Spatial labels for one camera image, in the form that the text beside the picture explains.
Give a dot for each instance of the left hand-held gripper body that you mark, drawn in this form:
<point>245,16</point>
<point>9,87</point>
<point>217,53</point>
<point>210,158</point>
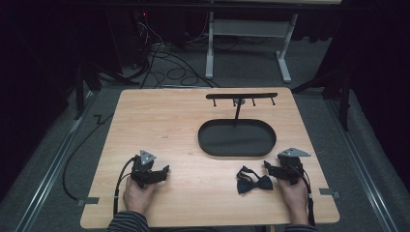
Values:
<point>142,167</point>

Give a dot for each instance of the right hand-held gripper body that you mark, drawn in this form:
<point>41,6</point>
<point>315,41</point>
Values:
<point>290,166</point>

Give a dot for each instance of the black bow tie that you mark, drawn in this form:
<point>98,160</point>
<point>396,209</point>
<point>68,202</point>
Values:
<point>254,183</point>

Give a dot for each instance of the black hook stand with tray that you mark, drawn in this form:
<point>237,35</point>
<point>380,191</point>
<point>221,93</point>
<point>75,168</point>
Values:
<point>237,138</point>

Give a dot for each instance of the person's left hand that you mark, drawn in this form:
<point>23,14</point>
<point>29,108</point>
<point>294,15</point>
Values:
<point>138,198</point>

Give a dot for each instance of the person's right hand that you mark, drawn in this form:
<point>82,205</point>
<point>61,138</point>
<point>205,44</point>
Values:
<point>295,199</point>

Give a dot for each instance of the black metal stand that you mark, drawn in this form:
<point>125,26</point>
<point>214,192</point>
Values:
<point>80,90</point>
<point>345,96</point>

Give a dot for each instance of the grey table bracket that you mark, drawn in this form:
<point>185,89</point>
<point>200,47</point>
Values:
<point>329,192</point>
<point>87,201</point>

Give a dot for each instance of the metal floor rail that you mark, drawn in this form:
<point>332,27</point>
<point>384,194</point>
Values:
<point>357,167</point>
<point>51,167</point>

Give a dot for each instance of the white desk frame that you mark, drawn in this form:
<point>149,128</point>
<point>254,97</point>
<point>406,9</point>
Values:
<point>248,27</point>

